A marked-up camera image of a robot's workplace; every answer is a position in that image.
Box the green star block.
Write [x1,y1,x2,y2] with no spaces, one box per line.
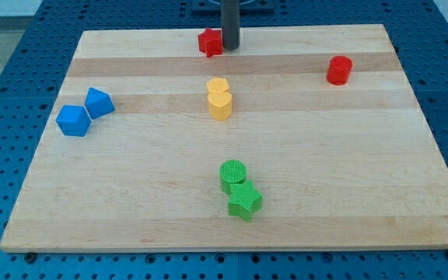
[228,180,263,222]

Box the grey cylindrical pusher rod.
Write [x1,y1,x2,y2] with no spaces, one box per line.
[221,0,240,51]

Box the wooden board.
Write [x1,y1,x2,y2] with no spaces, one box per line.
[0,24,448,253]

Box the yellow heart block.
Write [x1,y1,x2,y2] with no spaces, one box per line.
[207,92,233,121]

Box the yellow pentagon block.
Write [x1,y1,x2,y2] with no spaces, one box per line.
[206,77,230,94]

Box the blue triangle block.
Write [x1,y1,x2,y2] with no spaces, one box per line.
[85,87,115,119]

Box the red cylinder block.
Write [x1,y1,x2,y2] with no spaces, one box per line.
[326,56,353,86]

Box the green cylinder block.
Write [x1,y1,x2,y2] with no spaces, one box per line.
[219,159,247,194]

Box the red star block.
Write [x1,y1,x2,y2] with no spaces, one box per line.
[198,28,223,58]

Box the blue cube block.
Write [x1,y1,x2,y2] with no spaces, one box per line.
[56,105,91,137]

